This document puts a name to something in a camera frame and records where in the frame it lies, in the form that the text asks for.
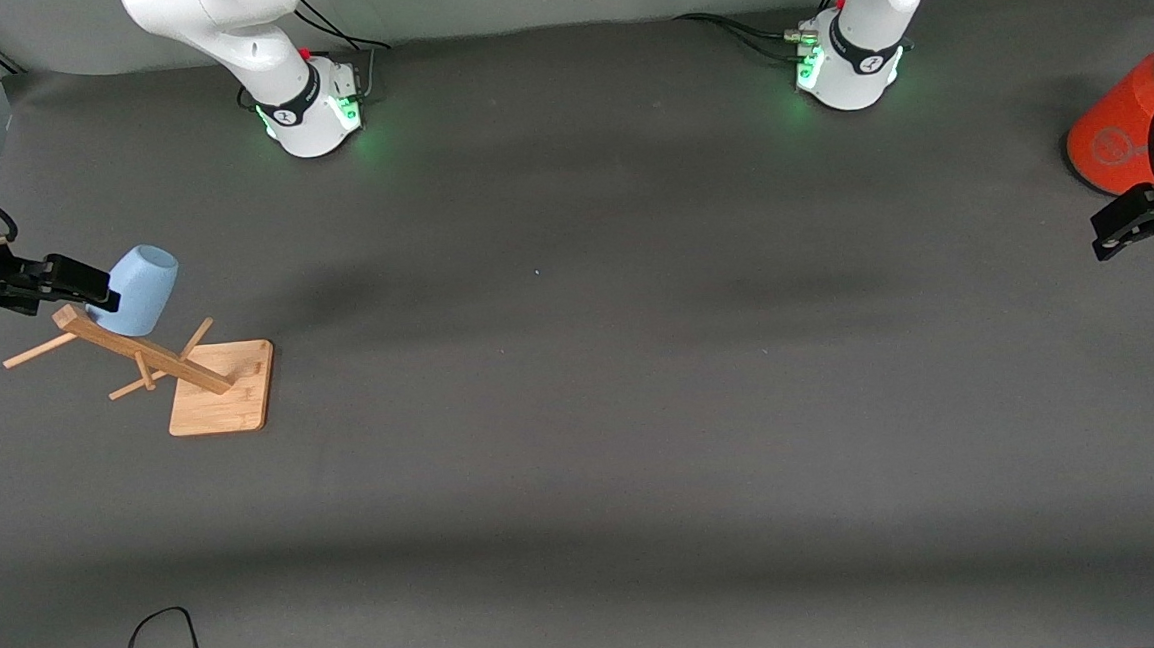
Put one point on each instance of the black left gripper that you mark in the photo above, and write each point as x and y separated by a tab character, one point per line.
1134	215

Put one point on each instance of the light blue plastic cup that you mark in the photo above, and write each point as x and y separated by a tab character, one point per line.
142	290

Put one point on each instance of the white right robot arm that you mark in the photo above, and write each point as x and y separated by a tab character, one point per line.
249	43

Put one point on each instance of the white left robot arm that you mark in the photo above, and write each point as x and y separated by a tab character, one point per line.
870	36

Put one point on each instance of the wooden cup rack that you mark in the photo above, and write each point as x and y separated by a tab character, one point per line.
220	386

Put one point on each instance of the orange canister with grey lid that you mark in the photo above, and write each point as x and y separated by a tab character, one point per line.
1117	141

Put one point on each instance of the dark grey table mat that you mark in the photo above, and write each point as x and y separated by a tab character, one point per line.
584	444

